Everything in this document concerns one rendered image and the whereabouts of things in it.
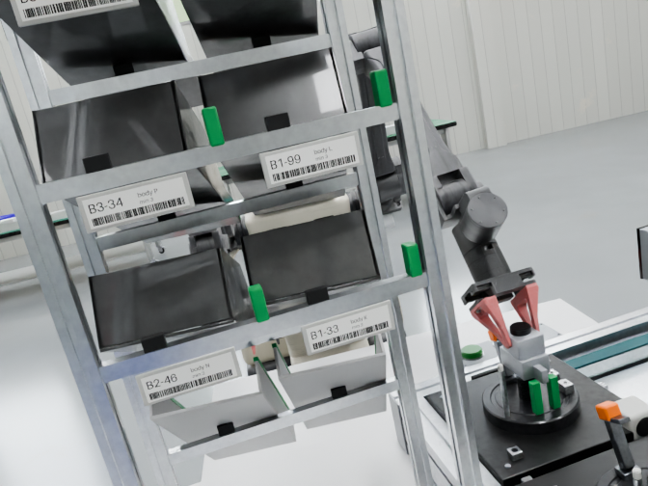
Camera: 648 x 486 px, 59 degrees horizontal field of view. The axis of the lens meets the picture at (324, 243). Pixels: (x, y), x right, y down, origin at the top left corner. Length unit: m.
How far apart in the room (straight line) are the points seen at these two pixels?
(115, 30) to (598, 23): 10.06
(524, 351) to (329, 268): 0.40
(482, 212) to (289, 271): 0.37
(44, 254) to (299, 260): 0.23
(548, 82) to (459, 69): 1.47
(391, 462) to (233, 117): 0.71
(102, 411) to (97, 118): 0.26
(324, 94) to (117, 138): 0.19
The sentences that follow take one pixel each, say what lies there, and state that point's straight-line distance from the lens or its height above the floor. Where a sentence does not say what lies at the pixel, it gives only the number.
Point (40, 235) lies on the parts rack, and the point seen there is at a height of 1.43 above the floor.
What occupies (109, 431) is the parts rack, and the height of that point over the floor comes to 1.25.
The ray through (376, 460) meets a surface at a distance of 1.08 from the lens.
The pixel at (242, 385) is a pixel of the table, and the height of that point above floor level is 0.86.
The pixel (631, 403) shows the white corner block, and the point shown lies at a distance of 0.94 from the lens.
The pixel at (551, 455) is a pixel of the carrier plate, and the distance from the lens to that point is 0.87.
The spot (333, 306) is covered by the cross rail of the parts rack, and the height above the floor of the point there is 1.31.
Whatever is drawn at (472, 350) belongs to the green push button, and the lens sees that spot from 1.13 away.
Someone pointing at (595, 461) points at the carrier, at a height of 0.97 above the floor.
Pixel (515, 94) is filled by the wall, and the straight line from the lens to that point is 9.85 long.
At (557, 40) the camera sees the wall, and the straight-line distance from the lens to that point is 10.16.
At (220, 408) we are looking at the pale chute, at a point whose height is 1.17.
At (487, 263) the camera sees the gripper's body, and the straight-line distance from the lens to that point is 0.91.
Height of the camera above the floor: 1.50
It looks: 15 degrees down
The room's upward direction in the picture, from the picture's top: 12 degrees counter-clockwise
